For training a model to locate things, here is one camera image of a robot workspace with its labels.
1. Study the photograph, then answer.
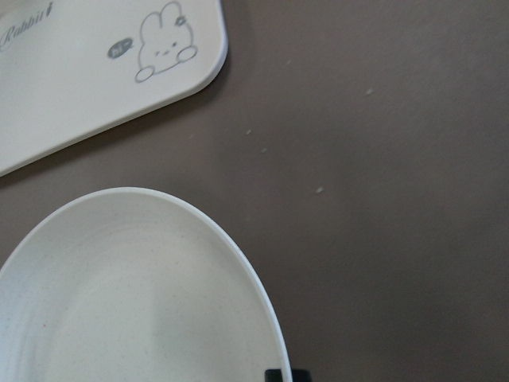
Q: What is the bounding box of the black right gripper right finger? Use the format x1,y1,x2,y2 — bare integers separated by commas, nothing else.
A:
292,368,311,382

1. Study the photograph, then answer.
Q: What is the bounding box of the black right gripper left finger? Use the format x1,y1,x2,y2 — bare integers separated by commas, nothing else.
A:
264,368,283,382

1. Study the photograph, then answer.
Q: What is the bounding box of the round cream plate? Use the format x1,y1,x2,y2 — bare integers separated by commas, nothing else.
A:
1,187,292,381

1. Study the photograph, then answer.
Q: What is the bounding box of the cream rabbit tray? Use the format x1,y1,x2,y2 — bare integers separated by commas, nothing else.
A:
1,1,227,174

